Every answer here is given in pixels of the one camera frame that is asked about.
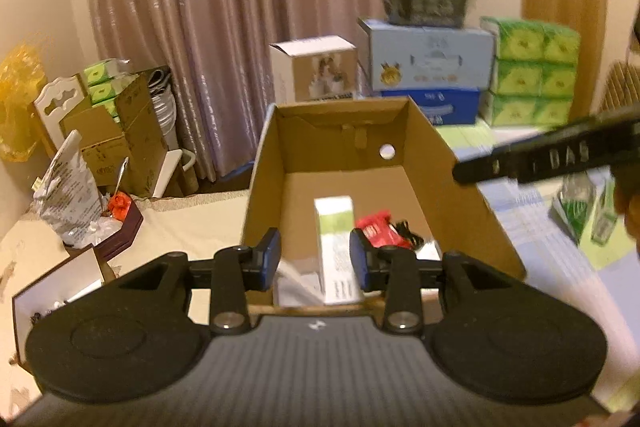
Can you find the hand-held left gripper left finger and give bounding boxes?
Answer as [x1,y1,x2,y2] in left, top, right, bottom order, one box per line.
[115,227,282,335]

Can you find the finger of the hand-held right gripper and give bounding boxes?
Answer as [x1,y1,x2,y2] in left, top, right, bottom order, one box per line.
[452,147,522,186]

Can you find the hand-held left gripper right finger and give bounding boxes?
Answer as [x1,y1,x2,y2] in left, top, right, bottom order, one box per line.
[349,227,527,335]

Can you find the white medicine box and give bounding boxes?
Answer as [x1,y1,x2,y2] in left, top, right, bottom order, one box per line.
[314,196,365,306]

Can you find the red snack packet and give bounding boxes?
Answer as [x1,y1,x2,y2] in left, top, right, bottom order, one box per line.
[354,210,402,251]

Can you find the green sachets on table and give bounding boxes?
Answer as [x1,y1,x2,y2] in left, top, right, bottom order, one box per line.
[551,172,599,241]

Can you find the green and white box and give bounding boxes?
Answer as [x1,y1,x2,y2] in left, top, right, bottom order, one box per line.
[590,177,619,244]

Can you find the dark blue carton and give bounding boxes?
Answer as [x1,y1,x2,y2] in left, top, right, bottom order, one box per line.
[380,88,482,126]

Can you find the quilted tan headboard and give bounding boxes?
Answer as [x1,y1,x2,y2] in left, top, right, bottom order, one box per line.
[602,59,640,114]

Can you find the cream bedspread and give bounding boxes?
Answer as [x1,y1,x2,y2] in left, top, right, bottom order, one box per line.
[0,189,252,408]

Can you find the blue storage bin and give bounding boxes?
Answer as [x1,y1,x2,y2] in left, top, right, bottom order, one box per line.
[219,161,254,194]

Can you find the stack of green tissue packs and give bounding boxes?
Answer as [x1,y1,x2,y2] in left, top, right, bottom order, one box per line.
[480,16,582,128]

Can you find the light blue carton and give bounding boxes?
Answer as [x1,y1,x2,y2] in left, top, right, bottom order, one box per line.
[357,18,496,94]

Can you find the white plastic stool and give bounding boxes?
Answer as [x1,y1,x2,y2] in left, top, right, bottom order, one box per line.
[152,148,197,199]

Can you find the dark red box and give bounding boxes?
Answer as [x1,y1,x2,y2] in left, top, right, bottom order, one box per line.
[67,194,145,261]

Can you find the orange item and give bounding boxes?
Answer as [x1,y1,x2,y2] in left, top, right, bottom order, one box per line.
[107,193,132,221]

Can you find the metal spoon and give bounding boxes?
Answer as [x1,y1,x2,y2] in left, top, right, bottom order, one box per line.
[114,157,130,198]

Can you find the tall brown cardboard box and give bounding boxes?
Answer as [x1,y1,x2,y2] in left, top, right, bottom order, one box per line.
[117,72,172,198]

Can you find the white ribbed roll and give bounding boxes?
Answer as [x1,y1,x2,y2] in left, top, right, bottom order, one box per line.
[150,67,179,144]

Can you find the white product box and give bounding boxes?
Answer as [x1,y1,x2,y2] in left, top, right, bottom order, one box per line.
[269,35,359,104]

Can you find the small brown cardboard box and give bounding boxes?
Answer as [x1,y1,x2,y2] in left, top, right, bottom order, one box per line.
[60,107,132,188]

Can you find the printed clear plastic bag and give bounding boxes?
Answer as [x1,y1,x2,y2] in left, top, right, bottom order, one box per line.
[31,129,109,249]

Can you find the pink-brown curtain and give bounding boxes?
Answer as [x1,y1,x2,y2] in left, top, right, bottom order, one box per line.
[82,0,422,184]

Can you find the white carved chair back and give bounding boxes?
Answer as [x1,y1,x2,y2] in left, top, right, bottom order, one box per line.
[32,76,94,158]

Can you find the yellow plastic bag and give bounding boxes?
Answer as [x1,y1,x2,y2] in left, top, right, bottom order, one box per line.
[0,41,49,164]

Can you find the black cable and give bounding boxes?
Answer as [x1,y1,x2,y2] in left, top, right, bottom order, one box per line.
[390,219,427,251]

